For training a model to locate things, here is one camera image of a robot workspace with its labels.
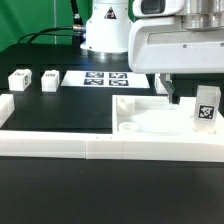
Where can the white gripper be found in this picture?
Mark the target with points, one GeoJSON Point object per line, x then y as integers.
{"type": "Point", "coordinates": [161, 45]}

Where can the white square table top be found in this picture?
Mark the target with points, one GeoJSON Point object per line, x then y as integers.
{"type": "Point", "coordinates": [152, 115]}

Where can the white sheet with AprilTags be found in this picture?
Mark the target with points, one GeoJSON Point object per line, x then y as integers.
{"type": "Point", "coordinates": [105, 79]}

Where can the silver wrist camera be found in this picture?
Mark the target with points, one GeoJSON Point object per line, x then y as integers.
{"type": "Point", "coordinates": [150, 8]}

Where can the white U-shaped fence wall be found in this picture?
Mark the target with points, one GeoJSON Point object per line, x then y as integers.
{"type": "Point", "coordinates": [201, 147]}

